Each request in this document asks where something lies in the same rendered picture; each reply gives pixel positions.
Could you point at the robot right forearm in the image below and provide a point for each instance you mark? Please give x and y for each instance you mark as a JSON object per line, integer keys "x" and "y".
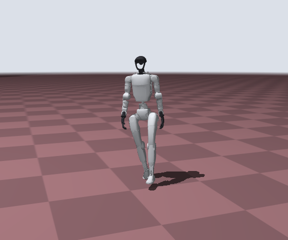
{"x": 124, "y": 106}

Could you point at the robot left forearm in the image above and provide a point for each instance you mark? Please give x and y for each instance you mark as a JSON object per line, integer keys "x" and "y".
{"x": 159, "y": 105}

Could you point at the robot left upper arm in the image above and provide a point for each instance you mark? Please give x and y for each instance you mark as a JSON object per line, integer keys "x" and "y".
{"x": 156, "y": 85}

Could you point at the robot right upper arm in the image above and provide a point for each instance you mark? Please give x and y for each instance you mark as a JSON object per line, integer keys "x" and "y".
{"x": 126, "y": 95}

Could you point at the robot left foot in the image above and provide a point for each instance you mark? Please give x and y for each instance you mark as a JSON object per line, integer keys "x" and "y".
{"x": 150, "y": 180}

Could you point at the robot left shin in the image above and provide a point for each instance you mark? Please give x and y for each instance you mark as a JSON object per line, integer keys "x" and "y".
{"x": 151, "y": 159}

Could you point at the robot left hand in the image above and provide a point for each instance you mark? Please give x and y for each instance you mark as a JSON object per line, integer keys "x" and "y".
{"x": 162, "y": 119}

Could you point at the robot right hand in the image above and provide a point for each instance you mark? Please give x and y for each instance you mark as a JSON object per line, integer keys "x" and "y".
{"x": 122, "y": 119}

